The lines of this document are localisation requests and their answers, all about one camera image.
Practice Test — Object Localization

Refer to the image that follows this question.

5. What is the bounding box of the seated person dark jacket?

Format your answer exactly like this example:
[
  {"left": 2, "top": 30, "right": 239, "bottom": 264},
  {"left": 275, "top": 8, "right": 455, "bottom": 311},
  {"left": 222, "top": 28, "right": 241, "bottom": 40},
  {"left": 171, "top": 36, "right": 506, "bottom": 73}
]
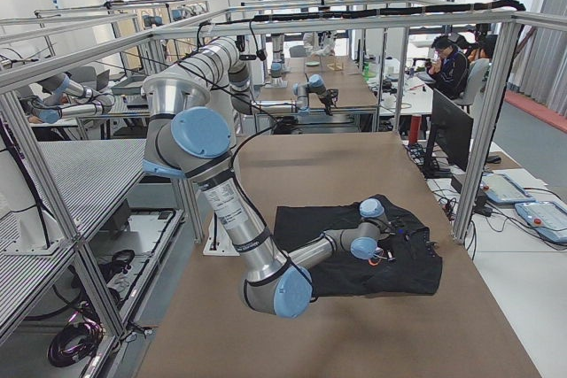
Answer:
[{"left": 427, "top": 36, "right": 470, "bottom": 100}]

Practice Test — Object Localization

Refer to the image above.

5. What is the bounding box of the aluminium frame striped table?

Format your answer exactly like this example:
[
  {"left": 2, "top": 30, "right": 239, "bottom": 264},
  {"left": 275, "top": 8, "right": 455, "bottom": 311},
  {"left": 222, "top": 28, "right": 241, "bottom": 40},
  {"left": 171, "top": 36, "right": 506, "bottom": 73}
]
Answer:
[{"left": 1, "top": 139, "right": 190, "bottom": 353}]

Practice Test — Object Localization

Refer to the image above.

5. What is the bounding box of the blue grey teach pendant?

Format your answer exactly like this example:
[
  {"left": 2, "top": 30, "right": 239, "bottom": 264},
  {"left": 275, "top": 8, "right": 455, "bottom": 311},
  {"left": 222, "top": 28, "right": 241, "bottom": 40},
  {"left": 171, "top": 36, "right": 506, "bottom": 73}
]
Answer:
[{"left": 479, "top": 173, "right": 535, "bottom": 205}]

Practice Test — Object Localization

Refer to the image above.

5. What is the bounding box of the aluminium cage frame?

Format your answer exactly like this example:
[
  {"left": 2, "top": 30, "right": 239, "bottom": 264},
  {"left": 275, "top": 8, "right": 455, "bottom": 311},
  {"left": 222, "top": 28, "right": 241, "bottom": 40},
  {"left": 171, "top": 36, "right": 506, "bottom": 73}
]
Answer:
[{"left": 1, "top": 0, "right": 566, "bottom": 339}]

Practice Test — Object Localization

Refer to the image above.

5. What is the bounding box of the red thermos bottle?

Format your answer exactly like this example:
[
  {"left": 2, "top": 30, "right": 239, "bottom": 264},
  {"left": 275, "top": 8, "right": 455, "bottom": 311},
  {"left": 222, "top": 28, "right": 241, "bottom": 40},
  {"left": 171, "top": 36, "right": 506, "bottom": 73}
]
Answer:
[{"left": 408, "top": 114, "right": 422, "bottom": 145}]

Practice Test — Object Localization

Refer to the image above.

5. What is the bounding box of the black printed t-shirt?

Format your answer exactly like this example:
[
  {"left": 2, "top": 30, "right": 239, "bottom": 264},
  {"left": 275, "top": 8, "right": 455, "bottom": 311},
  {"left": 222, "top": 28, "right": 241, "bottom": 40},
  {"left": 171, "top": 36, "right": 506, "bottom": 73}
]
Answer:
[{"left": 273, "top": 195, "right": 442, "bottom": 297}]

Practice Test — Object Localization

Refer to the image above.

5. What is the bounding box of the black computer monitor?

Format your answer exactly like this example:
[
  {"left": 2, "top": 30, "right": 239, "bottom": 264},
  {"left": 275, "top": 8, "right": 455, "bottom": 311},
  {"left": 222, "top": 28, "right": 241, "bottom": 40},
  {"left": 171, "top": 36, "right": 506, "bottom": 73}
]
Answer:
[{"left": 421, "top": 89, "right": 473, "bottom": 179}]

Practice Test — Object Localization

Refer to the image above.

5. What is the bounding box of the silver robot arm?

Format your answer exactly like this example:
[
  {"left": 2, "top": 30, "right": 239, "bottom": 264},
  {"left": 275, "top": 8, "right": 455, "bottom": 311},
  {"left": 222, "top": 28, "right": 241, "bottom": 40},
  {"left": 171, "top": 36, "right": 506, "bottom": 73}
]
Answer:
[
  {"left": 231, "top": 34, "right": 338, "bottom": 115},
  {"left": 143, "top": 36, "right": 389, "bottom": 318}
]

